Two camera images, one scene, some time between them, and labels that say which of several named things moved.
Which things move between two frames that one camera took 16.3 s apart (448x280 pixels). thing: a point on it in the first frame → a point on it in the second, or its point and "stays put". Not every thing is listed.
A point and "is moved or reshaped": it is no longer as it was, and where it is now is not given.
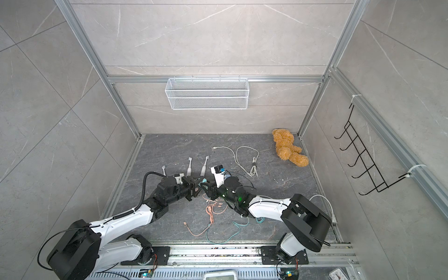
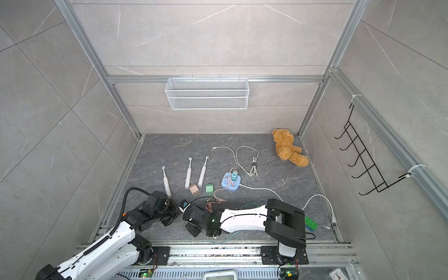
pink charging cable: x=209 y=210 is moved or reshaped
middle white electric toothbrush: x=189 y=171 stays put
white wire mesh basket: x=207 y=94 stays put
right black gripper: x=212 y=193 → x=195 y=232
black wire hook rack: x=372 y=170 stays put
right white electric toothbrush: x=203 y=168 stays put
